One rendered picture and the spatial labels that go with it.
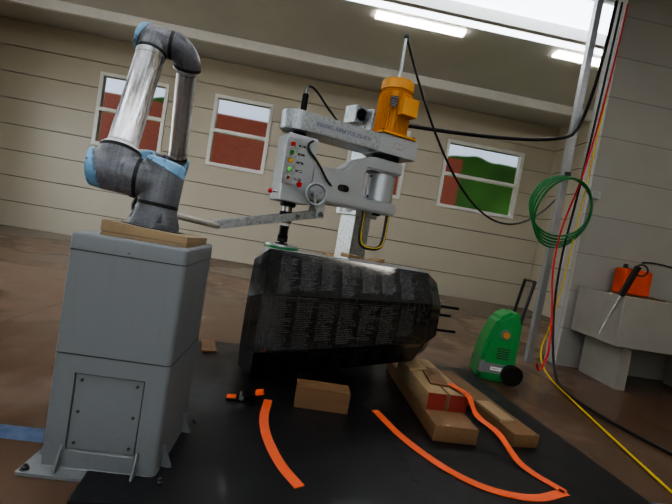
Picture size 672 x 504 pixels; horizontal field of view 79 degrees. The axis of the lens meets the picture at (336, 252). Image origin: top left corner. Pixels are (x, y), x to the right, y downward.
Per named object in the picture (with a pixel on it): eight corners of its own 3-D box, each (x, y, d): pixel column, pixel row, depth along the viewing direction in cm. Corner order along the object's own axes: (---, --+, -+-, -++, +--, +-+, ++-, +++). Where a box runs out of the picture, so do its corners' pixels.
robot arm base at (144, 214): (164, 231, 151) (169, 205, 151) (115, 220, 153) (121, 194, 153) (186, 234, 170) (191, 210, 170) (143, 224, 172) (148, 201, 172)
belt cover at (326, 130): (394, 168, 311) (398, 146, 310) (414, 166, 288) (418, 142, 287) (273, 137, 269) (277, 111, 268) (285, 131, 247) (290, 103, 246)
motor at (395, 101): (394, 146, 310) (403, 92, 308) (419, 140, 282) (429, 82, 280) (362, 136, 298) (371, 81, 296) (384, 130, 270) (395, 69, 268)
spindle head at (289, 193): (317, 212, 287) (328, 149, 285) (330, 214, 267) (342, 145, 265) (268, 203, 271) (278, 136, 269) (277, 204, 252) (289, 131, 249)
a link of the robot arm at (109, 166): (128, 188, 150) (177, 21, 169) (75, 176, 146) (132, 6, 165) (135, 201, 164) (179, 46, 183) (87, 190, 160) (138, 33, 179)
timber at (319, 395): (293, 407, 223) (296, 385, 223) (294, 398, 235) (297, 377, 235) (347, 414, 225) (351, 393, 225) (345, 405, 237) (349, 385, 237)
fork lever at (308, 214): (315, 216, 285) (314, 209, 284) (326, 217, 268) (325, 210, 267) (213, 227, 257) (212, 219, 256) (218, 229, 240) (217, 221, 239)
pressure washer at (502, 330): (506, 374, 364) (525, 278, 359) (521, 388, 329) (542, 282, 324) (466, 366, 366) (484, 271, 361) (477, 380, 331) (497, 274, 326)
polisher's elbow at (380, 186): (361, 200, 301) (366, 173, 300) (386, 205, 305) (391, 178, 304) (367, 199, 283) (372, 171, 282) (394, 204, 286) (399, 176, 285)
